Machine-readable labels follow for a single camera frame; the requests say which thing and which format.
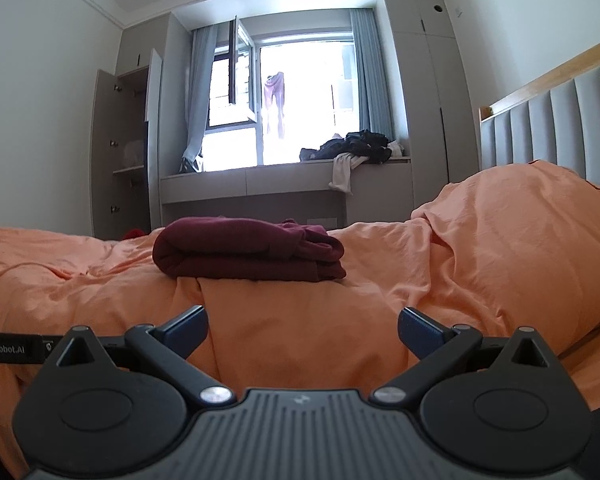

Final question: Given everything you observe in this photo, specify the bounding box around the tall grey wardrobe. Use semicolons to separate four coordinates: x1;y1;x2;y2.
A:
377;0;481;221

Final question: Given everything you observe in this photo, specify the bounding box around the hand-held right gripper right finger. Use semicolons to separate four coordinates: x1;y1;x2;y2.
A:
369;306;552;406

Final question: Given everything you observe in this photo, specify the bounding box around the pale blue sheer curtain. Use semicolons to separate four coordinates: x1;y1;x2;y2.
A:
181;25;218;175

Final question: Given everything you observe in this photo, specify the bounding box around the grey window bench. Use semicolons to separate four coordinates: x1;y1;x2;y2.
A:
160;156;413;233

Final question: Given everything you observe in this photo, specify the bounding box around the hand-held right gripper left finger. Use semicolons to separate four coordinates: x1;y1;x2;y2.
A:
55;305;237;407

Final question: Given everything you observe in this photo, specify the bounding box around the window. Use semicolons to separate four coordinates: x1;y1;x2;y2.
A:
200;16;371;167

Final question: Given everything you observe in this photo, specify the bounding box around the pile of dark clothes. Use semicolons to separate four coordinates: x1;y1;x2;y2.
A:
299;130;406;165

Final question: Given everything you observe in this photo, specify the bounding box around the maroon t-shirt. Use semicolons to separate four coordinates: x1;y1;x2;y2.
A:
152;216;347;282

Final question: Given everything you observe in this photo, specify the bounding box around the grey padded headboard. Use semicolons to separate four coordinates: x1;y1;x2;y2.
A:
477;35;600;191

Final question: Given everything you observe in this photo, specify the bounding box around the orange duvet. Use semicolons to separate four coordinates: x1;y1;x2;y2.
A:
0;159;600;480

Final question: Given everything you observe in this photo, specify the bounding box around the hanging pink garment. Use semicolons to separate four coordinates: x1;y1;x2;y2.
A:
263;72;287;140

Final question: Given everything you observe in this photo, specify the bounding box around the open grey wardrobe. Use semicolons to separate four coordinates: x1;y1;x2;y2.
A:
91;12;193;243

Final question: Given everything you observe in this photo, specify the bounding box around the white cloth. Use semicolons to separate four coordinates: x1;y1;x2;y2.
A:
328;152;371;196

